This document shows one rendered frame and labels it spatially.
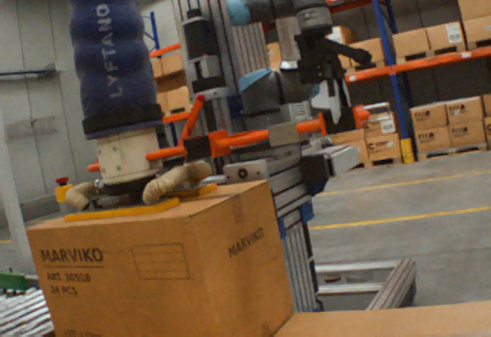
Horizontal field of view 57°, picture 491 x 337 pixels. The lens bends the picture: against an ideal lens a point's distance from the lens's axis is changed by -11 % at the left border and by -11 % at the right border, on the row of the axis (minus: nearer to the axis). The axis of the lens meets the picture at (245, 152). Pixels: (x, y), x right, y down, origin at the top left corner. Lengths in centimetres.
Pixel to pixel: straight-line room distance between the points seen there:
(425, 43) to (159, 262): 732
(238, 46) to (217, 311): 107
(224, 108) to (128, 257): 80
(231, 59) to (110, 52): 69
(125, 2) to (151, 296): 76
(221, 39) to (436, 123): 646
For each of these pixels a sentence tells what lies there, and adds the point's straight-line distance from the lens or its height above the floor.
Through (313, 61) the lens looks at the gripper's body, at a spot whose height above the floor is 121.
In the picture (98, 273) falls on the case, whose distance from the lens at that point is 128.
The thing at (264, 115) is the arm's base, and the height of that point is 112.
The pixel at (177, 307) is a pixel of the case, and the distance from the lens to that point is 115.
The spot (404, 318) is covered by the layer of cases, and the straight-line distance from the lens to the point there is 131.
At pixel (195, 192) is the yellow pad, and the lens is 132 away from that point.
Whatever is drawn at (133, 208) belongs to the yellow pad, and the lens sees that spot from 122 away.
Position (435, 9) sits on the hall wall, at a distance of 951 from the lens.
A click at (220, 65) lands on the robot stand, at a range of 188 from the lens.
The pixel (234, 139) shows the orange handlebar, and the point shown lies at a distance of 115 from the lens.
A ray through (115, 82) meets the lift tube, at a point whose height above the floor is 128.
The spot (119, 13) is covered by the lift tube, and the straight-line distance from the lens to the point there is 133.
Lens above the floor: 110
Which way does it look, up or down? 3 degrees down
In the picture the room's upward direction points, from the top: 11 degrees counter-clockwise
